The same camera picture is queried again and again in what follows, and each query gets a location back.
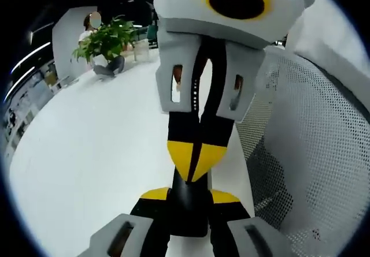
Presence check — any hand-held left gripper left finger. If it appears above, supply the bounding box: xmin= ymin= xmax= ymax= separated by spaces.
xmin=89 ymin=187 xmax=175 ymax=257

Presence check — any clear glass cup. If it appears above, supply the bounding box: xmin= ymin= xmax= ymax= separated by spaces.
xmin=133 ymin=40 xmax=150 ymax=62

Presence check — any black remote control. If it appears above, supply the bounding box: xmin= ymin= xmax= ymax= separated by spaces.
xmin=168 ymin=166 xmax=213 ymax=238

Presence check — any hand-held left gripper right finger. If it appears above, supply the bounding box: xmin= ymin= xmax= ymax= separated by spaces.
xmin=208 ymin=189 xmax=293 ymax=257

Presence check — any ceiling strip light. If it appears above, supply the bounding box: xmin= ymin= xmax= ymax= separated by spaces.
xmin=11 ymin=41 xmax=52 ymax=73
xmin=3 ymin=65 xmax=36 ymax=103

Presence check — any dark plant pot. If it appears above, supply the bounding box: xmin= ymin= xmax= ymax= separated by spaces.
xmin=92 ymin=55 xmax=125 ymax=80

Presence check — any white mesh office chair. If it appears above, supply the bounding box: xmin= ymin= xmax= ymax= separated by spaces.
xmin=235 ymin=0 xmax=370 ymax=257

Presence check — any green leafy plant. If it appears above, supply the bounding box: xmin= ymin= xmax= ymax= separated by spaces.
xmin=71 ymin=14 xmax=139 ymax=64

